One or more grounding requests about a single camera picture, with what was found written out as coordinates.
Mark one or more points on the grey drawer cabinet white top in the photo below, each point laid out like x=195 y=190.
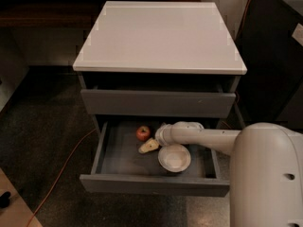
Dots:
x=159 y=46

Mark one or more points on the grey drawer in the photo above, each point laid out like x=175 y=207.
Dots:
x=119 y=168
x=157 y=103

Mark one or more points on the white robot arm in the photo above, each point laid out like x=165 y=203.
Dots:
x=266 y=168

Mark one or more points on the red apple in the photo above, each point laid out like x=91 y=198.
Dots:
x=143 y=133

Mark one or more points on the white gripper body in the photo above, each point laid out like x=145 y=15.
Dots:
x=161 y=135

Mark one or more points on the dark wooden bench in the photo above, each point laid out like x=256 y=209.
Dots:
x=55 y=13

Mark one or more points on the white ceramic bowl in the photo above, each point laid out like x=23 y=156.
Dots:
x=174 y=158

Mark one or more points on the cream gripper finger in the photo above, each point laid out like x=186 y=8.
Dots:
x=148 y=146

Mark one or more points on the grey top drawer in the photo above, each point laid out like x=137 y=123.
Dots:
x=157 y=103

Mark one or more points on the small black object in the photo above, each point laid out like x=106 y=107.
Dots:
x=4 y=199

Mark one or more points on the dark black side cabinet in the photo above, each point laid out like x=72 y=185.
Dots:
x=272 y=88

